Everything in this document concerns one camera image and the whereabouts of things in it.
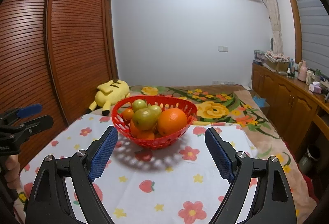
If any person's left hand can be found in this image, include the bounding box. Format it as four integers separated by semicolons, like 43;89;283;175
5;155;20;189

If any yellow Pikachu plush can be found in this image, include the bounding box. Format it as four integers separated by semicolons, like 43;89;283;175
86;79;130;116

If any white wall switch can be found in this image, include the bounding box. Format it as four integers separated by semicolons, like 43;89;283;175
218;46;228;52

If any yellow fruit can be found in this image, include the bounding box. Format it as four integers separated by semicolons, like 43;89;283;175
148;105;162;117

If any beige curtain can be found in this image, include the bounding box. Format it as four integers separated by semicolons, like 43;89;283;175
265;0;283;54

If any red perforated plastic basket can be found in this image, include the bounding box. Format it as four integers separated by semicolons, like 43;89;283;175
111;95;197;149

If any grey window blind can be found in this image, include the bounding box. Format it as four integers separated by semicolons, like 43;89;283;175
296;0;329;76

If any small tangerine hidden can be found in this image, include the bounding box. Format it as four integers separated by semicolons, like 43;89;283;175
122;108;134;122

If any wooden louvered wardrobe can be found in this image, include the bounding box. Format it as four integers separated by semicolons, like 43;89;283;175
1;0;118;167

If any large orange front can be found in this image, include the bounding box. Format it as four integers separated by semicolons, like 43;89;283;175
157;108;187;137

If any large green pear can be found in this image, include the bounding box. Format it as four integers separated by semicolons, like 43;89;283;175
132;108;157;131

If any light green apple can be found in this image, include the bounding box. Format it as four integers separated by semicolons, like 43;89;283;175
132;99;148;112

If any large orange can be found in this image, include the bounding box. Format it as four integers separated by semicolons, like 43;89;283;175
157;108;187;137
130;119;140;138

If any wooden sideboard cabinet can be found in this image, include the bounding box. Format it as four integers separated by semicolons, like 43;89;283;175
251;63;328;159

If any small tangerine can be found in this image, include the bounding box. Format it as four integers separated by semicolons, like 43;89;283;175
137;130;155;140

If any cardboard box with cloth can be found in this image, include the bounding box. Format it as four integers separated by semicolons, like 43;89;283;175
264;51;290;72

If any pink kettle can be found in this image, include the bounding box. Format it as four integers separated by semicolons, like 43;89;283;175
298;60;308;82

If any tissue box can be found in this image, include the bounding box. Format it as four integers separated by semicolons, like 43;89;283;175
309;81;322;94

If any white fruit-print tablecloth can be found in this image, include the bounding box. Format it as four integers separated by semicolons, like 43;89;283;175
21;114;258;223

